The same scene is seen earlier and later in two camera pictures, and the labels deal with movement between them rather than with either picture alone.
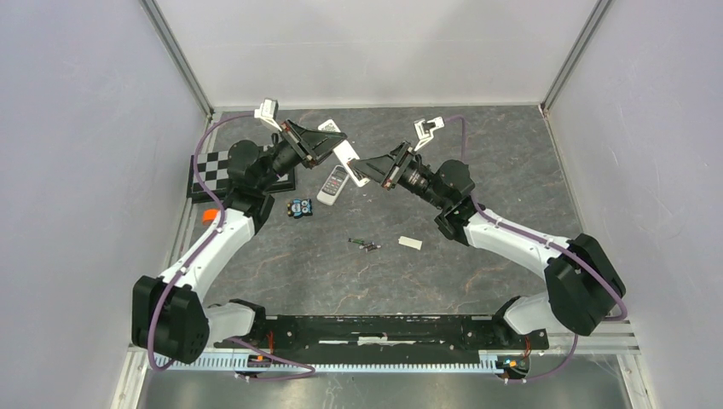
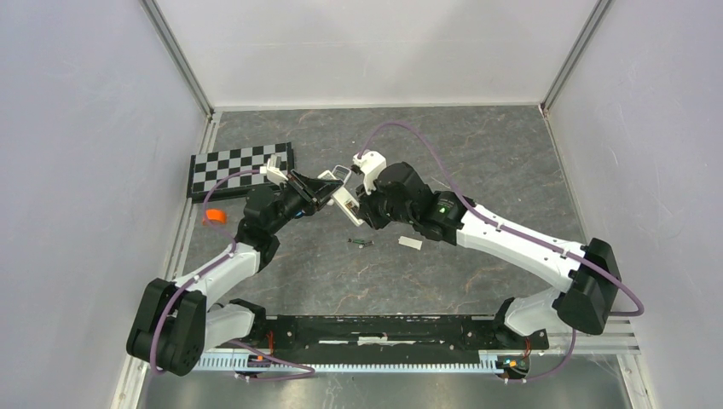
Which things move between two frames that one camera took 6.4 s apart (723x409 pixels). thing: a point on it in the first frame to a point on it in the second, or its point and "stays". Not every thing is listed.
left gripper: (309, 145) to (313, 192)
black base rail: (393, 336) stays
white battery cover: (409, 242) stays
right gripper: (388, 168) to (367, 208)
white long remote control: (344, 152) to (344, 199)
